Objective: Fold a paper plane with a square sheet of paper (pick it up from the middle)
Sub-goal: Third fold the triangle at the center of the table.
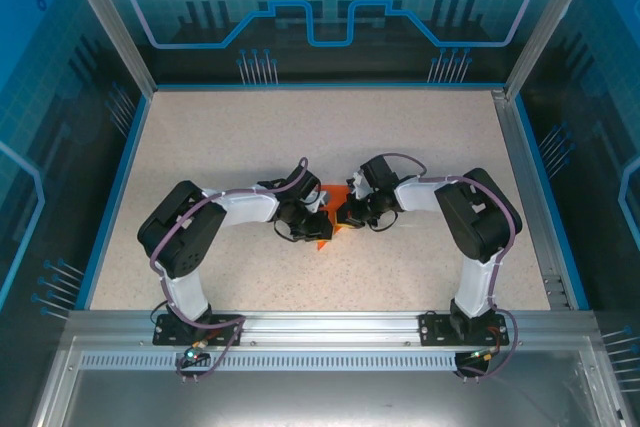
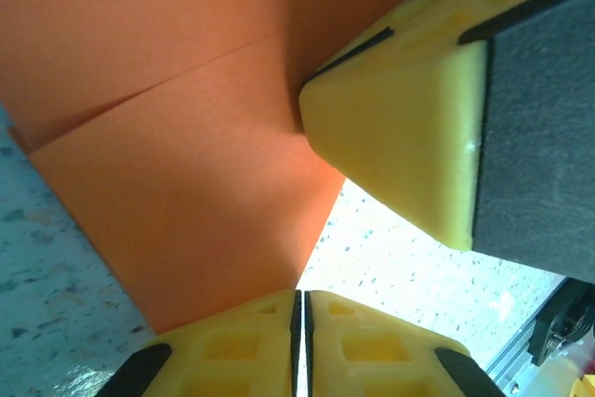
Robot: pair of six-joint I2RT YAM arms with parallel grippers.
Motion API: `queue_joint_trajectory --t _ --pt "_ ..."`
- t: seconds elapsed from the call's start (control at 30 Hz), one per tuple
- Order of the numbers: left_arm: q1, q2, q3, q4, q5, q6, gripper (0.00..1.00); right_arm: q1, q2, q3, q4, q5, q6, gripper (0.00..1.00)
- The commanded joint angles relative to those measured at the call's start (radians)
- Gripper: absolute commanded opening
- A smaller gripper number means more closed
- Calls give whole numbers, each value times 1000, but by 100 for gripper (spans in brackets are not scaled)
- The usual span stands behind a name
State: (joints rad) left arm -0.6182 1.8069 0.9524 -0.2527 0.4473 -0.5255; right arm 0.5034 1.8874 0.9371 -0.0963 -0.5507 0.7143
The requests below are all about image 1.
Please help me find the slotted grey cable duct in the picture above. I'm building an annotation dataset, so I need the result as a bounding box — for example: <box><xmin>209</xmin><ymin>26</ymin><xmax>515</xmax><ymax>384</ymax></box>
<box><xmin>78</xmin><ymin>352</ymin><xmax>594</xmax><ymax>373</ymax></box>

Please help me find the aluminium side rail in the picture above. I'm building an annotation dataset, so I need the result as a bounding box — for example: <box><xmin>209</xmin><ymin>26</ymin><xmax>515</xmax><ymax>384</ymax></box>
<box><xmin>492</xmin><ymin>89</ymin><xmax>571</xmax><ymax>311</ymax></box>

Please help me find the connector plug with green light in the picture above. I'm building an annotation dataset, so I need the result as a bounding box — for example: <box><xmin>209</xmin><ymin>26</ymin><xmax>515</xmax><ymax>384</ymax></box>
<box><xmin>467</xmin><ymin>346</ymin><xmax>501</xmax><ymax>363</ymax></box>
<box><xmin>182</xmin><ymin>341</ymin><xmax>221</xmax><ymax>363</ymax></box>

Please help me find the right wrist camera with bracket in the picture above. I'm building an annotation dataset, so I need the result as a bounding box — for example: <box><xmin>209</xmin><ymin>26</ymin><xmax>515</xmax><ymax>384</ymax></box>
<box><xmin>344</xmin><ymin>170</ymin><xmax>375</xmax><ymax>199</ymax></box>

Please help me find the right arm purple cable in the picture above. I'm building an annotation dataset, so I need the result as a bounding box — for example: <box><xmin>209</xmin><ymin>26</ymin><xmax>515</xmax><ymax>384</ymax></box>
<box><xmin>384</xmin><ymin>152</ymin><xmax>524</xmax><ymax>383</ymax></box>

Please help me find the long aluminium mounting rail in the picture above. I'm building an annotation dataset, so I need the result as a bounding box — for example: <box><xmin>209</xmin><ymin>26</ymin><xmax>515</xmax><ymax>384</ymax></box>
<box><xmin>67</xmin><ymin>309</ymin><xmax>596</xmax><ymax>348</ymax></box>

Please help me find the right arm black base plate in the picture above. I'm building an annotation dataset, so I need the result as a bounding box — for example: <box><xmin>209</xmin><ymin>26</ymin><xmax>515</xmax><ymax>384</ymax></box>
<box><xmin>418</xmin><ymin>311</ymin><xmax>510</xmax><ymax>347</ymax></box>

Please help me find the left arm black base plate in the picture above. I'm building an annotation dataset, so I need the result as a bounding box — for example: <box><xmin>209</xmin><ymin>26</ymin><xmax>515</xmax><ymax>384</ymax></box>
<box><xmin>152</xmin><ymin>313</ymin><xmax>245</xmax><ymax>347</ymax></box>

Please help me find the grey metal panel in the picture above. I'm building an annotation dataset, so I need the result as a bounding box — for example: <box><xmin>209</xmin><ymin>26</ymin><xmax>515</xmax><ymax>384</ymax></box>
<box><xmin>29</xmin><ymin>336</ymin><xmax>626</xmax><ymax>427</ymax></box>

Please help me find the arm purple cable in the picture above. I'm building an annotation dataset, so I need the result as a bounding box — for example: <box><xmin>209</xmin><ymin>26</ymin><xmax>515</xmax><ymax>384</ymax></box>
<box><xmin>384</xmin><ymin>152</ymin><xmax>524</xmax><ymax>383</ymax></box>
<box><xmin>149</xmin><ymin>155</ymin><xmax>309</xmax><ymax>383</ymax></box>

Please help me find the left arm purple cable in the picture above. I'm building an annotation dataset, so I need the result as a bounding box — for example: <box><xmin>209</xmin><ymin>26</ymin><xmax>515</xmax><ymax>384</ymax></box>
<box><xmin>149</xmin><ymin>155</ymin><xmax>309</xmax><ymax>383</ymax></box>

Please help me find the aluminium corner post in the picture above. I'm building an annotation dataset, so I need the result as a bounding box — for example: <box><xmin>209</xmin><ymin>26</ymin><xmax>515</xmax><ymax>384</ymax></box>
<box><xmin>54</xmin><ymin>0</ymin><xmax>160</xmax><ymax>98</ymax></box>
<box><xmin>502</xmin><ymin>0</ymin><xmax>591</xmax><ymax>98</ymax></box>

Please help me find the orange paper sheet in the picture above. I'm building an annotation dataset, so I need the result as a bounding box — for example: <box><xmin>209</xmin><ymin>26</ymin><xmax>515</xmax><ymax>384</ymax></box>
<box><xmin>314</xmin><ymin>184</ymin><xmax>352</xmax><ymax>253</ymax></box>

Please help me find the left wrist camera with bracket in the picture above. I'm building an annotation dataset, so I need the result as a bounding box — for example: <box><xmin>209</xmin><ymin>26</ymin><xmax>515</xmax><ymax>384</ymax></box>
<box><xmin>303</xmin><ymin>184</ymin><xmax>332</xmax><ymax>212</ymax></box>

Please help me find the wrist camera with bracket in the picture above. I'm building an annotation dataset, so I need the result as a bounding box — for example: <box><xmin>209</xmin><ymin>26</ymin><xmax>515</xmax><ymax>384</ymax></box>
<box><xmin>344</xmin><ymin>170</ymin><xmax>375</xmax><ymax>199</ymax></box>
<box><xmin>303</xmin><ymin>184</ymin><xmax>332</xmax><ymax>212</ymax></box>

